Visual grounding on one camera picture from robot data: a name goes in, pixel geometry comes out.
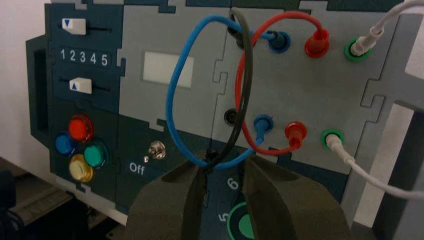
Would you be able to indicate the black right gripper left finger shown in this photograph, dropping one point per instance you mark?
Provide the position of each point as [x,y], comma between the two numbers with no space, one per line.
[165,212]

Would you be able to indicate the white slider knob up arrow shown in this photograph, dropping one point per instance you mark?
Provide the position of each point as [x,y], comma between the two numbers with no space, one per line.
[80,85]

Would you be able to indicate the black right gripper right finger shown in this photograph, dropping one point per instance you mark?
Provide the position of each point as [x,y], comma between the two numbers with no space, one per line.
[291,212]

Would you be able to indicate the white rectangular display window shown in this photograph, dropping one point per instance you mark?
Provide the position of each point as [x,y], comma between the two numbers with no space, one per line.
[167,68]

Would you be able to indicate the silver toggle switch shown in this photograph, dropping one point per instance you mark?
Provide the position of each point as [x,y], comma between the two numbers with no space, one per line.
[156,150]

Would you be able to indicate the yellow round push button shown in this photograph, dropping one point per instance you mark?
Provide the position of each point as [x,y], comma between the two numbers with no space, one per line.
[80,168]

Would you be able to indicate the white slider knob down arrow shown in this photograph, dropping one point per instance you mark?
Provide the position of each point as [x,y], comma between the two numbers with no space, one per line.
[73,26]

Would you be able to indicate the grey metal frame rail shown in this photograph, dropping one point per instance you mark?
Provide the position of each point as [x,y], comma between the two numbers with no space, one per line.
[39,203]

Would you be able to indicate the green rotary pointer knob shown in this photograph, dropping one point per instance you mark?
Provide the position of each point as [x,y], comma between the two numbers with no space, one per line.
[243,225]

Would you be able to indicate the red round push button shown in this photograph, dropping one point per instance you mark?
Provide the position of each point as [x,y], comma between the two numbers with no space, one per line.
[80,128]

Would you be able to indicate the blue round push button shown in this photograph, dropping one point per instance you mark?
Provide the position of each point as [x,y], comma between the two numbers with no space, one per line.
[64,144]

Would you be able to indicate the teal and grey task box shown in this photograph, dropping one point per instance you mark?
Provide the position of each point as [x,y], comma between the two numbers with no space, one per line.
[298,89]

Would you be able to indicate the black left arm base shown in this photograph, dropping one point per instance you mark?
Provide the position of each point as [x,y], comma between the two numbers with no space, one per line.
[8,212]

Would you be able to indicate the green round push button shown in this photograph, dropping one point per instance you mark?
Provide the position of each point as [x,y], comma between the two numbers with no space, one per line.
[94,155]

